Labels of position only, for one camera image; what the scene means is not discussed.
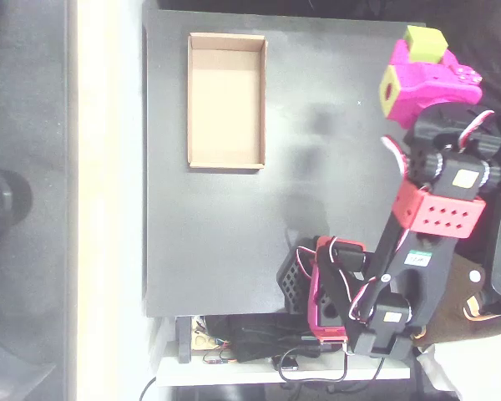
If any green cube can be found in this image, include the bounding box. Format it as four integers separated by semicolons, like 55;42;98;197
402;25;449;63

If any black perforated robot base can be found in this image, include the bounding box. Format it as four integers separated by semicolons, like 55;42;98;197
276;237;318;315

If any shallow cardboard box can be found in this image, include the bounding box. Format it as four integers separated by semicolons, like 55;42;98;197
186;32;268;170

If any dark fabric garment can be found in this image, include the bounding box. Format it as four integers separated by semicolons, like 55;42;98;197
425;0;501;118

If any brown bag with white button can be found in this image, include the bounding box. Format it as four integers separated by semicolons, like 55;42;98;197
412;254;501;352

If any black power adapter bundle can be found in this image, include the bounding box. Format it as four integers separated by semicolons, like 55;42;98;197
227;313;318;363

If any small black connector box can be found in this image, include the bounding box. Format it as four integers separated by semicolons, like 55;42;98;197
273;354;300;372

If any beige plywood piece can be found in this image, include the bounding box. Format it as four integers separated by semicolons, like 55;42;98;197
191;317;230;352

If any white shelf board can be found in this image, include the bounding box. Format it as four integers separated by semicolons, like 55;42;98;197
156;354;412;388

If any yellow camera mount cube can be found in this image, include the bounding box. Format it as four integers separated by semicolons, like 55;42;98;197
378;66;402;119

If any black power cable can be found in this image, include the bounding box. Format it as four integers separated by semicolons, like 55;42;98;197
139;375;158;401

